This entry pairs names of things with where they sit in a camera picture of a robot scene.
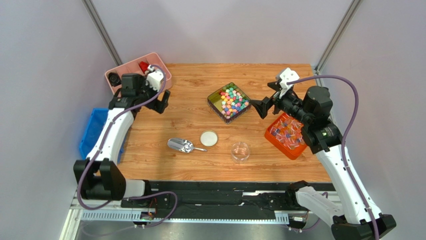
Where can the blue plastic bin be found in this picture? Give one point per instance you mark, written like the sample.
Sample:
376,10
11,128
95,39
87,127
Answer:
95,125

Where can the aluminium frame post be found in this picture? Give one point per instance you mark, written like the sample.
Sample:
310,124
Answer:
339,32
97,20

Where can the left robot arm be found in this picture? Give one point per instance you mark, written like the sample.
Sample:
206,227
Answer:
98,175

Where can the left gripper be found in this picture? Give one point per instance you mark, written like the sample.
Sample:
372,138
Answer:
162,105

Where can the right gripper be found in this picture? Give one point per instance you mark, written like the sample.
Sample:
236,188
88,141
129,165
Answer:
272,101

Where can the white round lid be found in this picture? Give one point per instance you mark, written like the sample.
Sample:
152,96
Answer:
209,138

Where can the right aluminium frame post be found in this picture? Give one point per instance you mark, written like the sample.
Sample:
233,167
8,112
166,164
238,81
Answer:
339,32

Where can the square tin of star candies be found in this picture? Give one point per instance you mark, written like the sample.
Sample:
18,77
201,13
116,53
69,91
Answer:
229,102

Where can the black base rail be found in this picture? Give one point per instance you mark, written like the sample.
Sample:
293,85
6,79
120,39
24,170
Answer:
204,202

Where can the orange tray of candies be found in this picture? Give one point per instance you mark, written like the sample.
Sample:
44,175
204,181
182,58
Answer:
285,133

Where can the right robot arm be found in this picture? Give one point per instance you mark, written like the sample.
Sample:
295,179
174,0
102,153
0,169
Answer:
357,217

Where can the clear plastic cup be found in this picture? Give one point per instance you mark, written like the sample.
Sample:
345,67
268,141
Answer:
240,152

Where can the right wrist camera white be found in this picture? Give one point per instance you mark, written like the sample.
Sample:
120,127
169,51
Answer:
283,80

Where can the black chocolate in tray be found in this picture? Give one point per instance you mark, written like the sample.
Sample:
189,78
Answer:
114,79

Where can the left aluminium frame post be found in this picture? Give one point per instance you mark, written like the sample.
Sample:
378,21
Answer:
97,20

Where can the metal scoop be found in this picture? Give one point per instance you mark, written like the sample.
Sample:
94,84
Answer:
183,145

